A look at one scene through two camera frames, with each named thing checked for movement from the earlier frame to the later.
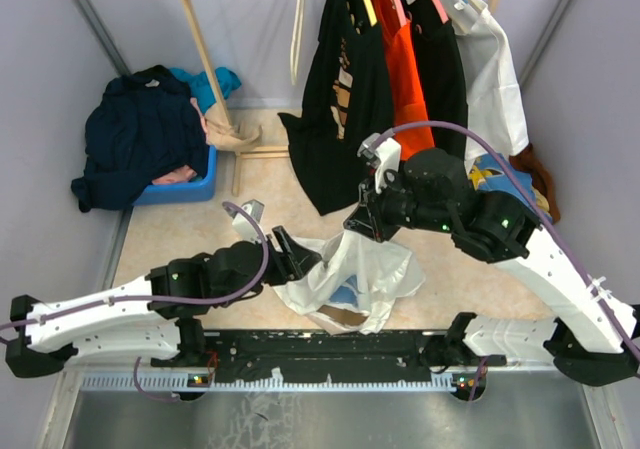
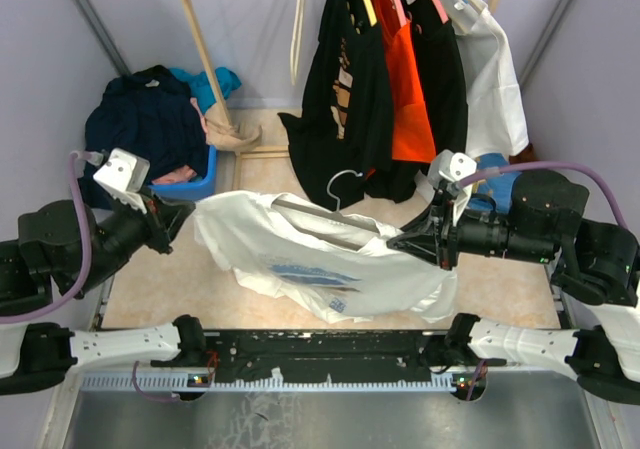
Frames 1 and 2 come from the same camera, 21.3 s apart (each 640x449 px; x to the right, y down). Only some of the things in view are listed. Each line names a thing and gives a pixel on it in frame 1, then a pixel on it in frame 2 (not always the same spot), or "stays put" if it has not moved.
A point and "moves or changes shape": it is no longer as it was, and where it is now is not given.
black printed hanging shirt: [349, 93] stays put
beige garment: [226, 137] stays put
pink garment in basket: [182, 175] stays put
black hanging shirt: [439, 63] stays put
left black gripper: [293, 261] -> [171, 216]
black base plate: [294, 357] stays put
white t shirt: [355, 284] moves or changes shape
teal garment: [200, 88] stays put
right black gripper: [369, 216] -> [432, 240]
